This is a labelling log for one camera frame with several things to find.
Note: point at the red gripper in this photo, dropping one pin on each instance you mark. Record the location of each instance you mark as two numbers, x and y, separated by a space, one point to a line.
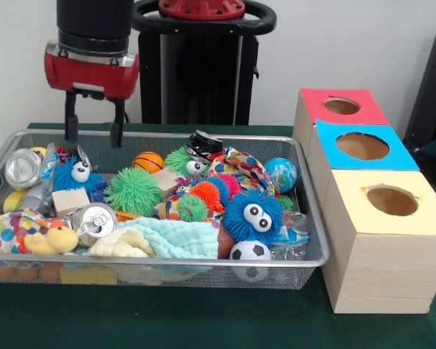
91 78

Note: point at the large green spiky ball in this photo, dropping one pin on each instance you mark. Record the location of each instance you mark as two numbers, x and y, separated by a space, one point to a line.
134 192

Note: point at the beige wedge block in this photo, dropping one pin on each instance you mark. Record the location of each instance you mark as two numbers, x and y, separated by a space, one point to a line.
167 180

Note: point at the crushed printed metal can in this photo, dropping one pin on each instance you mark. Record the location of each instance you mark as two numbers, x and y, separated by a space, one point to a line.
94 220

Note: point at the yellow plush duck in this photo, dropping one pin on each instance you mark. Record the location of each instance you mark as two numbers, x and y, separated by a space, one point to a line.
54 240

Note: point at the colourful polka dot cloth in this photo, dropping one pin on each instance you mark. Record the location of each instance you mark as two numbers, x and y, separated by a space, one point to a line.
240 167
3 232

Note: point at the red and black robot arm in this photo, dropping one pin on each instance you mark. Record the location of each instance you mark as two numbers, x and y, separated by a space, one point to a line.
94 22

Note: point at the wooden box with three holes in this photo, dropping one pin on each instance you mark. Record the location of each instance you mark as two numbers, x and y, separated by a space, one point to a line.
385 276

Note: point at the small blue spiky ball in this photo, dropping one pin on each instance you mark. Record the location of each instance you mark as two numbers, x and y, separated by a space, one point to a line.
76 174

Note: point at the orange basketball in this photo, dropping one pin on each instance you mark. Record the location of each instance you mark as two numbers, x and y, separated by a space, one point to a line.
149 161

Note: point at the light wooden block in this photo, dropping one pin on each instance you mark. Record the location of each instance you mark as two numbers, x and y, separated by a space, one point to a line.
70 203

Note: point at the silver metal can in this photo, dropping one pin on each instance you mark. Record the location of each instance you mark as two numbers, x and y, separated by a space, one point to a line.
23 169

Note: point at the crushed black can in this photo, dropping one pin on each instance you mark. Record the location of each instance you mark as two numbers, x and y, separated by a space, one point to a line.
203 145

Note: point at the cream yellow cloth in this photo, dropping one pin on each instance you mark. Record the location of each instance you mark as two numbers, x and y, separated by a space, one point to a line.
120 246

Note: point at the mint green cloth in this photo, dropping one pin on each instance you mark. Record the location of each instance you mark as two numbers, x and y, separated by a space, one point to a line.
181 238

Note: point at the blue spiky ball with eyes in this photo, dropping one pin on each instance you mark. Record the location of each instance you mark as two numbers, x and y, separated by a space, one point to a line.
240 218

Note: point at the blue globe ball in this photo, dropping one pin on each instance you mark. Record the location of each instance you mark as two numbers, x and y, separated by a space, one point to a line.
284 175

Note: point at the black and white soccer ball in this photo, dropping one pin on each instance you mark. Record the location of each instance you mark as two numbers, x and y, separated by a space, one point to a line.
250 251

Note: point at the black upright panel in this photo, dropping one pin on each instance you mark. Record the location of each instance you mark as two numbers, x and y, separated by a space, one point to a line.
430 91

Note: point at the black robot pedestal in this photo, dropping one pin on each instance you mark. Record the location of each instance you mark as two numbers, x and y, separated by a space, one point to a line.
203 80

